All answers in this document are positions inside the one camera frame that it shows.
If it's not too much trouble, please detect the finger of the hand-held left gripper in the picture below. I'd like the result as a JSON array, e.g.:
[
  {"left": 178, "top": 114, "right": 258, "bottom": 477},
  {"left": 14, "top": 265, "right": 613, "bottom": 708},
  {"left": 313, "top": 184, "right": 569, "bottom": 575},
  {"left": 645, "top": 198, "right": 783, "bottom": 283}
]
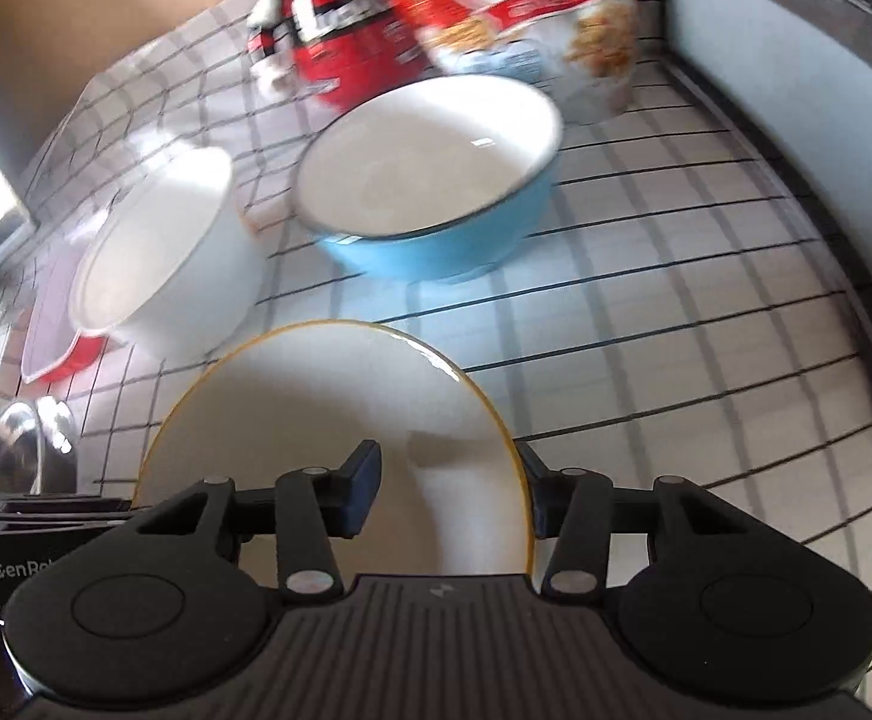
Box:
[{"left": 0, "top": 493, "right": 137, "bottom": 530}]

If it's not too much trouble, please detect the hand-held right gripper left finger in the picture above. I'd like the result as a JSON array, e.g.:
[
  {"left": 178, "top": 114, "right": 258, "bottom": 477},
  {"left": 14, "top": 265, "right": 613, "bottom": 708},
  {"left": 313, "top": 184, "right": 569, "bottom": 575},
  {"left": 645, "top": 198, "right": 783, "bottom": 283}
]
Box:
[{"left": 134, "top": 441, "right": 383, "bottom": 602}]

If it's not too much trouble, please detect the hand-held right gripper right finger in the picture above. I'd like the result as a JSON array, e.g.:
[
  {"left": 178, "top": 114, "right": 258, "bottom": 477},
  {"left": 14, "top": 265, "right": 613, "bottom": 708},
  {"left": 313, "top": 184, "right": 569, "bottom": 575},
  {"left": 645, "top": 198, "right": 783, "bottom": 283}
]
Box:
[{"left": 515, "top": 441, "right": 741, "bottom": 602}]

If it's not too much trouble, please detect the white plate with yellow rim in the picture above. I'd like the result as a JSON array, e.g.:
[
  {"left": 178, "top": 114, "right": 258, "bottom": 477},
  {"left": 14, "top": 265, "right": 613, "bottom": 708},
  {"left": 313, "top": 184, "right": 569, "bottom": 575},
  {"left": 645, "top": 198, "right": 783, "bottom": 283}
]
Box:
[{"left": 132, "top": 320, "right": 536, "bottom": 587}]

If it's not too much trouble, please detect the blue bowl with white inside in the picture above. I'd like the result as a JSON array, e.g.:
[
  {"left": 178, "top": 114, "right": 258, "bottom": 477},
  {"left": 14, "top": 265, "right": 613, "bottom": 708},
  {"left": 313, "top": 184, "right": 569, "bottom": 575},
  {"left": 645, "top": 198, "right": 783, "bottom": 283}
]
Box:
[{"left": 291, "top": 75, "right": 566, "bottom": 284}]

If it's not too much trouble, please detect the steel bowl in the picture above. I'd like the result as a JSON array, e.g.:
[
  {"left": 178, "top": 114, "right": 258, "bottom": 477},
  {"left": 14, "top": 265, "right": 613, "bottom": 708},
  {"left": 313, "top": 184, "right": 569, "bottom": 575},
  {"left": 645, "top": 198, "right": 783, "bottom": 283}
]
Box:
[{"left": 0, "top": 396, "right": 79, "bottom": 497}]

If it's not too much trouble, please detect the red container with pale lid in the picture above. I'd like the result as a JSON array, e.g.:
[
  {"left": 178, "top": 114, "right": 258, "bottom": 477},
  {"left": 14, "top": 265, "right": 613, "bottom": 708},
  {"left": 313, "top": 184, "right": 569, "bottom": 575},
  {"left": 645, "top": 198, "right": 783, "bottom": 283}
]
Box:
[{"left": 20, "top": 238, "right": 112, "bottom": 386}]

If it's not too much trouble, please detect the white black-checked tablecloth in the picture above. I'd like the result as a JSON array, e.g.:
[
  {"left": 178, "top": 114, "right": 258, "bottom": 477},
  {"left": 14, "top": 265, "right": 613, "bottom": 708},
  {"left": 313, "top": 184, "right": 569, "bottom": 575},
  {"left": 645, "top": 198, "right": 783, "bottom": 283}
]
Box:
[{"left": 0, "top": 0, "right": 872, "bottom": 616}]

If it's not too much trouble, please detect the red and black toy figurine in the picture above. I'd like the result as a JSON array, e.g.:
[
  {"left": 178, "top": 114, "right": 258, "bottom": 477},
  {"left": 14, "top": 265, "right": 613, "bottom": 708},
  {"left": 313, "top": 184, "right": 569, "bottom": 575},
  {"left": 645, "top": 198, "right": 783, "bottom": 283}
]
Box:
[{"left": 245, "top": 0, "right": 437, "bottom": 118}]

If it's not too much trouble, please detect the red and white cereal bag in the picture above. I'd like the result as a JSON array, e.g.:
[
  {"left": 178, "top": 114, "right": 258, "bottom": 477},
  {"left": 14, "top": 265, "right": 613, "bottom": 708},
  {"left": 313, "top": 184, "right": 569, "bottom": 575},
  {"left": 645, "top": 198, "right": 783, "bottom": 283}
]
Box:
[{"left": 372, "top": 0, "right": 643, "bottom": 125}]

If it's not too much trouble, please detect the dark window frame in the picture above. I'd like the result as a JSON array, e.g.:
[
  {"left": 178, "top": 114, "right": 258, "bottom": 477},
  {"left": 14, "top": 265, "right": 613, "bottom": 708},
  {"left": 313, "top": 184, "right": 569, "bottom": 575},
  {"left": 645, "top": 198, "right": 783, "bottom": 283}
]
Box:
[{"left": 657, "top": 0, "right": 872, "bottom": 466}]

